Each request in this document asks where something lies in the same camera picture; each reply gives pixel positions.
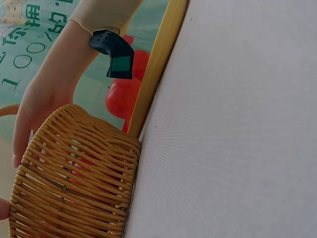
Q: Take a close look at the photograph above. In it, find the woven wicker basket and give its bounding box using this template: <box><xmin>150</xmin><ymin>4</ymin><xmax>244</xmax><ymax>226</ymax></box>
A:
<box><xmin>0</xmin><ymin>103</ymin><xmax>142</xmax><ymax>238</ymax></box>

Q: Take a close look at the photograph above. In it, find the person's right hand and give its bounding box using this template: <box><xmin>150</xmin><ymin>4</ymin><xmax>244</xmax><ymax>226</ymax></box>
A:
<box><xmin>11</xmin><ymin>47</ymin><xmax>98</xmax><ymax>170</ymax></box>

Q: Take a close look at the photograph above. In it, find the black wrist band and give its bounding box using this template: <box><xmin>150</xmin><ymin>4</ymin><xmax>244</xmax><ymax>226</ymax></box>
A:
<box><xmin>88</xmin><ymin>29</ymin><xmax>135</xmax><ymax>80</ymax></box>

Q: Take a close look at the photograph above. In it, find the person's left hand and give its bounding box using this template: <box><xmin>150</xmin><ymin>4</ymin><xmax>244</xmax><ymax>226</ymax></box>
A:
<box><xmin>0</xmin><ymin>197</ymin><xmax>11</xmax><ymax>221</ymax></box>

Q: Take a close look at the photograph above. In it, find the person's right forearm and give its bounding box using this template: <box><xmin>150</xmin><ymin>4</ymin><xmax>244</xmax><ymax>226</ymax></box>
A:
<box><xmin>49</xmin><ymin>0</ymin><xmax>172</xmax><ymax>54</ymax></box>

